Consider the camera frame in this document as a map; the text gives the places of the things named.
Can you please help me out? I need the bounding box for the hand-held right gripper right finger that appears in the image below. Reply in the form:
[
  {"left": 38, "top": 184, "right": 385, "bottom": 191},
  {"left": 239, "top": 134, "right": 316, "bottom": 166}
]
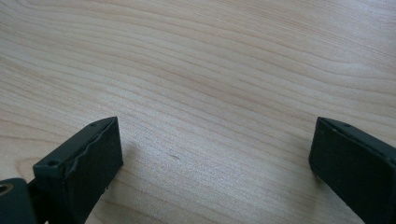
[{"left": 308, "top": 116, "right": 396, "bottom": 224}]

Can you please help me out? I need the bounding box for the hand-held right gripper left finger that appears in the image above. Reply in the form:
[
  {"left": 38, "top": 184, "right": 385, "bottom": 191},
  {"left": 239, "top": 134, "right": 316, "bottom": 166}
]
[{"left": 33, "top": 116, "right": 124, "bottom": 224}]

